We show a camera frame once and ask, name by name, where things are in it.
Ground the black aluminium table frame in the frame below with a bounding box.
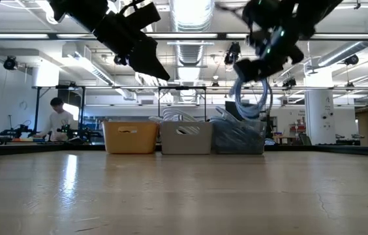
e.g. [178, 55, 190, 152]
[0, 142, 368, 158]

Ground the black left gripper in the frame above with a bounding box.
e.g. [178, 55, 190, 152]
[93, 14, 171, 82]

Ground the black overhead frame bar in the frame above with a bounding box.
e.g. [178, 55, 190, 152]
[0, 31, 368, 42]

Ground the orange plastic bin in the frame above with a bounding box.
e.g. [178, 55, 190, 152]
[102, 121, 159, 155]

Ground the silver ceiling duct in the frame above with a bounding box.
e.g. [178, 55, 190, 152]
[169, 0, 216, 105]

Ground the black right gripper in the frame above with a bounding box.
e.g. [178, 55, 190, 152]
[234, 0, 305, 82]

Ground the white cable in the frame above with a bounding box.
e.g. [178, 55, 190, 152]
[149, 114, 172, 123]
[161, 108, 202, 135]

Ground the person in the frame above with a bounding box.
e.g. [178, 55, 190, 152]
[33, 97, 78, 142]

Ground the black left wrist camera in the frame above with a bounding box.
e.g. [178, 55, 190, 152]
[118, 1, 162, 33]

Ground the white plastic bin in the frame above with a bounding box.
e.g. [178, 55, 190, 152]
[159, 121, 213, 155]

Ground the grey translucent plastic bin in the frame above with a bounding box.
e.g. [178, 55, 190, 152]
[212, 119, 267, 155]

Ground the black ceiling spotlight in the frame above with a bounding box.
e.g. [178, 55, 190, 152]
[281, 77, 298, 89]
[224, 41, 241, 66]
[343, 54, 360, 66]
[3, 55, 18, 71]

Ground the black background monitor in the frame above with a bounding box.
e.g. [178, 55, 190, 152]
[224, 101, 247, 121]

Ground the white round column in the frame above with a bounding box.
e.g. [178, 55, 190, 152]
[304, 70, 335, 146]

